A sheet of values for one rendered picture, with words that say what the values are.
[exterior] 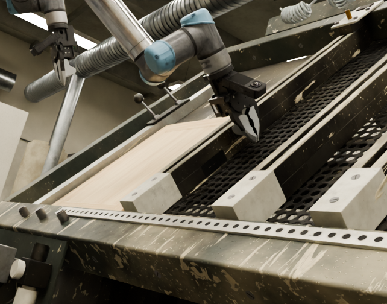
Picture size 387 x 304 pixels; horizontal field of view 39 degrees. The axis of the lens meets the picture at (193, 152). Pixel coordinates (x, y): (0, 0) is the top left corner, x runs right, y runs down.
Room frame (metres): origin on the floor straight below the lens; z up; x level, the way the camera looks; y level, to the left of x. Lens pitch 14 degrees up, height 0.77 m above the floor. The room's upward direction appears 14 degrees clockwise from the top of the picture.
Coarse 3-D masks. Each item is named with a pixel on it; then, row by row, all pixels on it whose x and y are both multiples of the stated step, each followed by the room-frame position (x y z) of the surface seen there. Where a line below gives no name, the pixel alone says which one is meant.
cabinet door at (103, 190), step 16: (176, 128) 1.85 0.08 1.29; (192, 128) 1.75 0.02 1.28; (208, 128) 1.67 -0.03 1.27; (144, 144) 1.87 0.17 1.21; (160, 144) 1.78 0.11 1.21; (176, 144) 1.69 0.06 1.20; (192, 144) 1.61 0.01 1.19; (128, 160) 1.79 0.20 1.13; (144, 160) 1.70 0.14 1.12; (160, 160) 1.62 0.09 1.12; (96, 176) 1.80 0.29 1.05; (112, 176) 1.72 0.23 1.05; (128, 176) 1.64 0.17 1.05; (144, 176) 1.57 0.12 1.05; (80, 192) 1.73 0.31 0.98; (96, 192) 1.65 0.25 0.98; (112, 192) 1.58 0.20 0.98; (128, 192) 1.51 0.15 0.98; (96, 208) 1.51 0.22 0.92; (112, 208) 1.45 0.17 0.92
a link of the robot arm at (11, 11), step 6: (6, 0) 1.75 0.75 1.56; (12, 0) 1.73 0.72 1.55; (30, 0) 1.73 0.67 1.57; (36, 0) 1.76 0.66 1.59; (12, 6) 1.76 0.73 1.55; (18, 6) 1.75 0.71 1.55; (24, 6) 1.75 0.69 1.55; (30, 6) 1.77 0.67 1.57; (36, 6) 1.78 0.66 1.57; (12, 12) 1.78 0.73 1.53; (18, 12) 1.79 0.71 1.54; (24, 12) 1.79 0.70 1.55; (30, 12) 1.80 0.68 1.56
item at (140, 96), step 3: (138, 93) 1.97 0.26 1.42; (135, 96) 1.97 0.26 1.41; (138, 96) 1.96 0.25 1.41; (141, 96) 1.97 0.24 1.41; (135, 99) 1.97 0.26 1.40; (138, 99) 1.97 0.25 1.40; (141, 99) 1.97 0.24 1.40; (138, 102) 1.97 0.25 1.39; (141, 102) 1.98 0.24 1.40; (144, 105) 1.98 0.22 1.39; (147, 108) 1.98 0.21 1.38; (150, 111) 1.98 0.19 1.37; (153, 114) 1.98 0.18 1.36; (153, 117) 1.97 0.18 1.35; (156, 117) 1.97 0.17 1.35; (159, 117) 1.97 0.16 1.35
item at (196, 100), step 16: (192, 96) 2.07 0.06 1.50; (208, 96) 2.07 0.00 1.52; (176, 112) 2.00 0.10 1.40; (144, 128) 1.97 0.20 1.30; (160, 128) 1.97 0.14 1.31; (128, 144) 1.90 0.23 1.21; (96, 160) 1.89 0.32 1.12; (112, 160) 1.88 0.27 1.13; (80, 176) 1.82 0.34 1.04; (64, 192) 1.80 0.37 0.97
